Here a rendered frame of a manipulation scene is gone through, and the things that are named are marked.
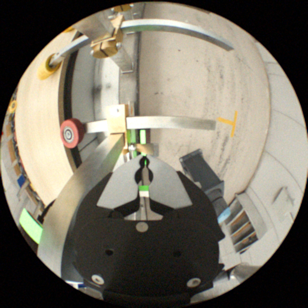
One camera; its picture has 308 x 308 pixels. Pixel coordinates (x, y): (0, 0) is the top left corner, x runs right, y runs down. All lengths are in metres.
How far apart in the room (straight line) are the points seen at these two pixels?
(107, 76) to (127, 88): 0.18
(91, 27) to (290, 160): 2.67
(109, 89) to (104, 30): 0.40
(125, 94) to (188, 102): 0.87
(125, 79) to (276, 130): 2.70
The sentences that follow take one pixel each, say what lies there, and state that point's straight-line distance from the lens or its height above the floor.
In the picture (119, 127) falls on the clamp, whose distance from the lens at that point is 0.27.
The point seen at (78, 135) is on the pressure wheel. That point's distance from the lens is 0.29.
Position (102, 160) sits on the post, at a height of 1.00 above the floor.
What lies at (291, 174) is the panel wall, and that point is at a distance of 2.58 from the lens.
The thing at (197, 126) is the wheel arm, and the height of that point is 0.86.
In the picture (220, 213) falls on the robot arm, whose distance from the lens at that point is 0.88.
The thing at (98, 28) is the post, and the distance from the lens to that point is 0.20.
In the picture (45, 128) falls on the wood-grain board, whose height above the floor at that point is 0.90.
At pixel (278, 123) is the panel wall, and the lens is 2.72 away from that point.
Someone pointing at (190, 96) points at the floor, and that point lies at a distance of 1.22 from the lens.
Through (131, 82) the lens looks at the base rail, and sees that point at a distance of 0.44.
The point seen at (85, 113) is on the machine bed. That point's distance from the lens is 0.51.
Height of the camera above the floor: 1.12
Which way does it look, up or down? 62 degrees down
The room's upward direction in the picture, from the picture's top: 174 degrees clockwise
